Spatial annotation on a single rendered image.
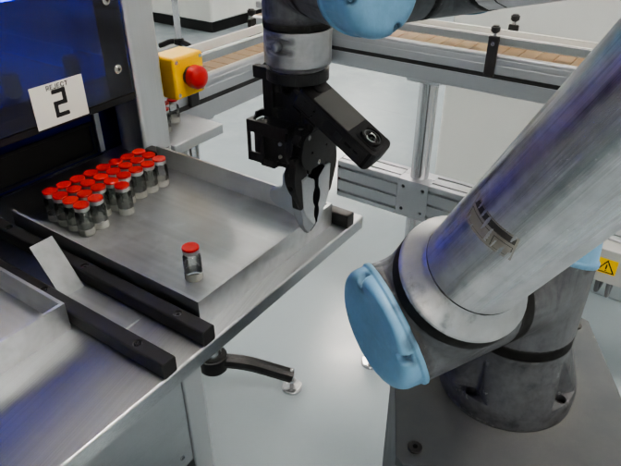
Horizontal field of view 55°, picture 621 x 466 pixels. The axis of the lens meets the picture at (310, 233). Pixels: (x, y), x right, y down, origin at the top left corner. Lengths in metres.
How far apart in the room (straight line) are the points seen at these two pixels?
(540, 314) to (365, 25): 0.31
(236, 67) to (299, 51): 0.71
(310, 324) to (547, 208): 1.67
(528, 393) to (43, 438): 0.47
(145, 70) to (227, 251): 0.37
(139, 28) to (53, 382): 0.57
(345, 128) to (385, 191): 1.11
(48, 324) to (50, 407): 0.10
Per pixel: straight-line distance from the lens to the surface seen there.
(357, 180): 1.78
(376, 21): 0.54
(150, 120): 1.04
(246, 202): 0.88
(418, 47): 1.54
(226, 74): 1.33
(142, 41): 1.01
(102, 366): 0.65
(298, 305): 2.08
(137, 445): 1.35
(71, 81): 0.94
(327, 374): 1.84
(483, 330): 0.49
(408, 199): 1.72
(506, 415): 0.69
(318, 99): 0.67
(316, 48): 0.65
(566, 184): 0.36
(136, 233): 0.84
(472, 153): 2.26
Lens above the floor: 1.31
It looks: 32 degrees down
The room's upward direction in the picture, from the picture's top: straight up
